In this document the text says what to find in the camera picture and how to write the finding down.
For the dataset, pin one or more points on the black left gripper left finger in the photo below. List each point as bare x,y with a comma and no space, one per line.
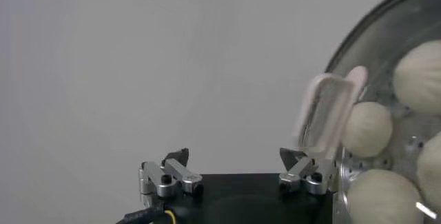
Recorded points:
186,177

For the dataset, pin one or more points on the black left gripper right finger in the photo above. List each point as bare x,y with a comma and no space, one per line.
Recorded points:
303,173

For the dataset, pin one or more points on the round glass lid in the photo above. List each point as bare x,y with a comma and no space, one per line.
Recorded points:
327,108

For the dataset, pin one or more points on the white steamed baozi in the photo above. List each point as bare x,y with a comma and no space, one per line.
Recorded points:
420,77
368,129
430,170
382,199

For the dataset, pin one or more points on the perforated steel steamer basket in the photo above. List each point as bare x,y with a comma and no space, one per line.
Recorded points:
412,143

